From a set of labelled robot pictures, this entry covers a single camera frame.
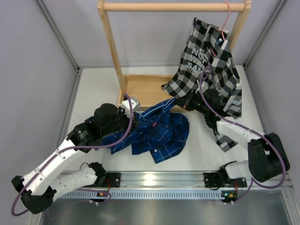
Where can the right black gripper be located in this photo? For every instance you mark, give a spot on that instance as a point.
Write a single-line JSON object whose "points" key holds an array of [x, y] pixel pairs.
{"points": [[182, 101]]}

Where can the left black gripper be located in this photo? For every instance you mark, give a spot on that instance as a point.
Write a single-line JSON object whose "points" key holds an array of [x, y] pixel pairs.
{"points": [[121, 112]]}

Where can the blue plaid shirt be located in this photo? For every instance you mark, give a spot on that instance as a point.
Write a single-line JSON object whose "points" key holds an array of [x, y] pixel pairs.
{"points": [[164, 134]]}

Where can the light blue wire hanger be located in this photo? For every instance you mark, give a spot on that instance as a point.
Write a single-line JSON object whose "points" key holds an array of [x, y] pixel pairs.
{"points": [[150, 112]]}

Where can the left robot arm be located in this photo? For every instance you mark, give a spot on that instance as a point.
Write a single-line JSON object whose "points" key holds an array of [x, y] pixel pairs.
{"points": [[39, 189]]}

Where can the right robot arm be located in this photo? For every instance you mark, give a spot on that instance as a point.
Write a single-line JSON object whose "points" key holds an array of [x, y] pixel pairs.
{"points": [[266, 157]]}

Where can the black white checkered shirt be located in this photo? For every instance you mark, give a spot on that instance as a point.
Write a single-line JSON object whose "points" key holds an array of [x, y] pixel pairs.
{"points": [[207, 57]]}

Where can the wooden clothes rack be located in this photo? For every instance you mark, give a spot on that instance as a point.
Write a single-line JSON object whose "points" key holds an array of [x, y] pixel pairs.
{"points": [[146, 88]]}

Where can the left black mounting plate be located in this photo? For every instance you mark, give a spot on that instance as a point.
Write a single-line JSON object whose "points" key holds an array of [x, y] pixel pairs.
{"points": [[112, 180]]}

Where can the black mounting plate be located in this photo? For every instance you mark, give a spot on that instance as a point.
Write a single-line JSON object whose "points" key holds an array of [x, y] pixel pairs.
{"points": [[112, 180], [212, 180]]}

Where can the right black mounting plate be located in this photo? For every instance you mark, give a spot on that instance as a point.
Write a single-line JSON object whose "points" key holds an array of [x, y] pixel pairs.
{"points": [[212, 180]]}

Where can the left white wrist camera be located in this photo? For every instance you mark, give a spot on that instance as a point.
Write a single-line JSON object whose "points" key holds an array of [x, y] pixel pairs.
{"points": [[133, 103]]}

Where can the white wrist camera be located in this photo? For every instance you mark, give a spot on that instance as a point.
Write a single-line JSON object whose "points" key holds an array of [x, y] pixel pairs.
{"points": [[133, 103], [201, 87]]}

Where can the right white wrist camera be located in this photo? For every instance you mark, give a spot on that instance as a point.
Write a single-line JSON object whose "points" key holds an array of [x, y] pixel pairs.
{"points": [[201, 87]]}

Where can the left aluminium frame post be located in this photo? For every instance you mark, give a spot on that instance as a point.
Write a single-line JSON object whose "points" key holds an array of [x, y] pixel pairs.
{"points": [[53, 26]]}

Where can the aluminium frame post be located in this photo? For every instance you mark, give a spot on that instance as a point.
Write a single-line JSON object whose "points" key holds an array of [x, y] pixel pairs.
{"points": [[53, 26], [279, 7]]}

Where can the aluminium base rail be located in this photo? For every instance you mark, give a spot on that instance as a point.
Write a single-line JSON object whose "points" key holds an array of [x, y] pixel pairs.
{"points": [[151, 180]]}

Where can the perforated cable duct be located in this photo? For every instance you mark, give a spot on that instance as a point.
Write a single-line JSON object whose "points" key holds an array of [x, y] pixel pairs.
{"points": [[152, 194]]}

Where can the pink wire hanger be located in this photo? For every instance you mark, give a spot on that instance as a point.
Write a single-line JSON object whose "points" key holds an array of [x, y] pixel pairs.
{"points": [[222, 29]]}

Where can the right aluminium frame post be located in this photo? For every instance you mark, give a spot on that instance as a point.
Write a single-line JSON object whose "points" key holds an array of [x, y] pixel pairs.
{"points": [[279, 7]]}

